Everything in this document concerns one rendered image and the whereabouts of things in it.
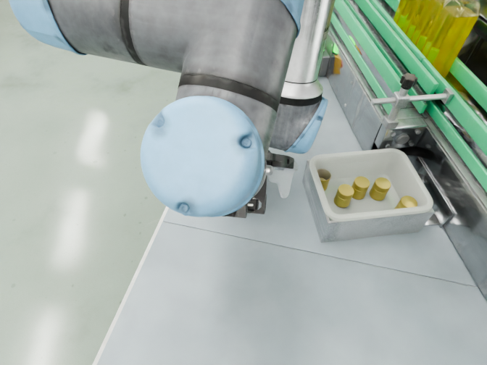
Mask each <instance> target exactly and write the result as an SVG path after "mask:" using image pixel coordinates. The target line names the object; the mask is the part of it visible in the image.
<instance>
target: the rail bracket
mask: <svg viewBox="0 0 487 365"><path fill-rule="evenodd" d="M417 80H418V79H417V77H415V74H409V73H406V74H405V75H402V77H401V80H400V83H401V89H400V91H395V92H394V94H393V95H392V97H391V98H374V99H372V100H371V104H372V105H375V104H392V106H393V107H392V109H391V112H390V114H389V115H385V116H384V117H383V119H382V124H383V126H384V128H385V129H386V130H387V129H396V127H397V125H398V123H399V121H398V119H397V118H396V117H397V115H398V113H399V110H400V108H406V107H407V104H408V103H409V102H413V101H430V100H440V99H441V100H442V101H443V103H444V104H449V102H450V101H451V99H452V98H453V96H454V93H453V91H452V90H451V89H450V88H445V89H444V92H443V93H440V94H430V95H420V96H409V95H408V91H409V89H410V88H411V87H412V86H415V84H416V82H417Z"/></svg>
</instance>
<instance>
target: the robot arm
mask: <svg viewBox="0 0 487 365"><path fill-rule="evenodd" d="M9 3H10V6H11V8H12V11H13V12H14V15H15V17H16V18H17V20H18V21H19V23H20V25H21V26H22V28H24V29H25V30H26V31H27V32H28V33H29V34H30V35H31V36H33V37H34V38H35V39H37V40H38V41H40V42H42V43H45V44H48V45H51V46H53V47H56V48H59V49H64V50H67V51H72V52H73V53H75V54H79V55H87V54H90V55H94V56H101V57H105V58H109V59H116V60H120V61H124V62H130V63H134V64H141V65H144V66H149V67H154V68H158V69H162V70H169V71H173V72H179V73H181V76H180V82H179V85H178V92H177V96H176V99H175V101H174V102H172V103H171V104H169V105H167V106H166V107H165V108H163V109H162V110H161V112H160V113H158V115H157V116H156V117H155V118H154V119H153V120H152V122H151V123H150V124H149V126H148V127H147V129H146V132H145V134H144V136H143V140H142V144H141V168H142V172H143V175H144V178H145V181H146V183H147V185H148V187H149V188H150V190H151V191H152V193H153V194H154V195H155V196H156V197H157V198H158V199H159V200H160V201H161V202H162V203H163V204H164V205H165V206H167V207H168V208H170V209H172V210H173V211H176V212H178V213H180V214H182V215H184V216H191V217H221V216H222V217H238V218H246V217H247V213H248V214H250V213H252V214H265V211H266V200H267V194H266V189H267V178H268V180H269V181H270V182H272V183H276V184H277V185H278V190H279V193H280V197H281V198H287V197H288V194H289V192H290V188H291V182H292V178H293V174H294V172H295V171H297V168H298V165H297V163H296V162H295V160H294V158H292V157H290V156H286V155H281V154H274V153H271V152H270V151H269V147H270V148H275V149H279V150H282V151H284V152H292V153H297V154H305V153H306V152H308V150H310V148H311V146H312V144H313V142H314V140H315V138H316V135H317V132H318V130H319V128H320V125H321V122H322V119H323V117H324V115H325V111H326V108H327V105H328V100H327V99H326V98H325V97H323V96H322V92H323V87H322V85H321V84H320V82H319V80H318V79H317V76H318V73H319V70H320V64H321V61H322V55H323V52H324V48H325V42H326V38H327V35H328V29H329V26H330V20H331V17H332V13H333V8H334V4H335V0H9ZM275 168H278V169H279V170H276V169H275ZM259 202H261V203H262V207H261V208H260V209H259ZM257 209H258V210H257Z"/></svg>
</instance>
